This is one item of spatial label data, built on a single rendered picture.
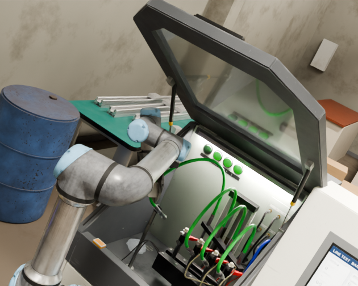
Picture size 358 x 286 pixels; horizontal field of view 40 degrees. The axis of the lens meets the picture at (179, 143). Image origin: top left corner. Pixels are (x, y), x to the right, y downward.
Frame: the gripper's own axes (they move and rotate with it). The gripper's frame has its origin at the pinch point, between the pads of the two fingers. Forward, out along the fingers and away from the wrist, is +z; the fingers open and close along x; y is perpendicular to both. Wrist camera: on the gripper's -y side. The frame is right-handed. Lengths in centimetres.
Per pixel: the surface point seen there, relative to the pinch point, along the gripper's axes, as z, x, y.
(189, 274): 36.2, 0.9, -15.8
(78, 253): 28.4, -30.8, 18.3
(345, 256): 17, 54, -45
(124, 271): 29.6, -7.4, 10.7
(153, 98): 8, -269, -192
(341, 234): 10, 50, -47
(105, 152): 57, -270, -134
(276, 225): 21, 14, -55
